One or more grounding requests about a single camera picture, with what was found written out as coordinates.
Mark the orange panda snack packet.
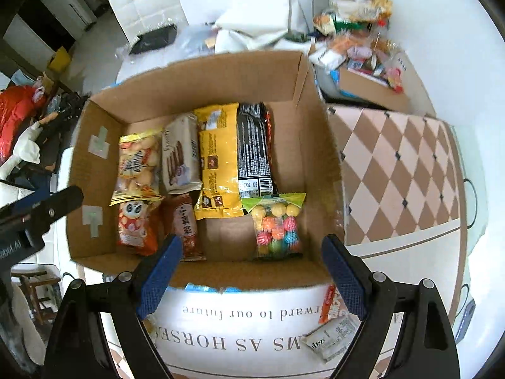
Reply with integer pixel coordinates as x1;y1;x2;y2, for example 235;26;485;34
116;197;164;256
318;284;350;326

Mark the brown red snack packet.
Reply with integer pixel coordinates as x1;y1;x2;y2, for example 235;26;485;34
160;193;208;262

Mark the cardboard box with blue print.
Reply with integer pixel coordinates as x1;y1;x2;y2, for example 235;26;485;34
65;49;348;295

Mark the white plush goose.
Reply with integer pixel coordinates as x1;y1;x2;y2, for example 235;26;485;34
0;120;42;180

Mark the white padded chair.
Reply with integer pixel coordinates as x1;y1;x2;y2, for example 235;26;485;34
107;0;188;44

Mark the blue phone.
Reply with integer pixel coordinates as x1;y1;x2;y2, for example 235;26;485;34
454;298;478;342

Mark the pile of snack packets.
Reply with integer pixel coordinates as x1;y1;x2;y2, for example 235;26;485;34
310;0;395;72

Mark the yellow bread packet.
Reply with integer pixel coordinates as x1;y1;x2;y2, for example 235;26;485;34
110;128;164;206

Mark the cardboard box of snacks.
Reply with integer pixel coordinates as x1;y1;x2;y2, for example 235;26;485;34
335;49;413;113

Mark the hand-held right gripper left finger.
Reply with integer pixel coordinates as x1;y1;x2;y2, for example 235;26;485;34
41;234;184;379

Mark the white wafer packet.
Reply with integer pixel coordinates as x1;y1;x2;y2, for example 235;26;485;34
162;112;203;195

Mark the yellow box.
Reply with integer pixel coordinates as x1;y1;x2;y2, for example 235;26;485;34
46;45;72;72

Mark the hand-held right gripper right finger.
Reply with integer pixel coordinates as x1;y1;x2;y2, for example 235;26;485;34
320;234;460;379

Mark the red bag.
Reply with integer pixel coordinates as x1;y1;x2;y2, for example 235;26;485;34
0;85;47;154

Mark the wooden stool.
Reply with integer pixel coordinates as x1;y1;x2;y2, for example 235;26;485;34
11;270;64;324

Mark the colourful candy ball bag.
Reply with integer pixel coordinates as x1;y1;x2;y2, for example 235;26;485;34
241;192;307;261

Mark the large yellow snack bag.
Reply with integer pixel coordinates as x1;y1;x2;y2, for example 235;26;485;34
193;103;247;220

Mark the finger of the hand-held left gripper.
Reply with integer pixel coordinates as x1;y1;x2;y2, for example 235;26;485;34
0;185;84;230

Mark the white grey snack packet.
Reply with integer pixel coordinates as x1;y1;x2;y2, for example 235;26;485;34
304;313;361;364

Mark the black snack bag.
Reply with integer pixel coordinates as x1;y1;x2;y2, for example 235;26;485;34
237;102;279;199

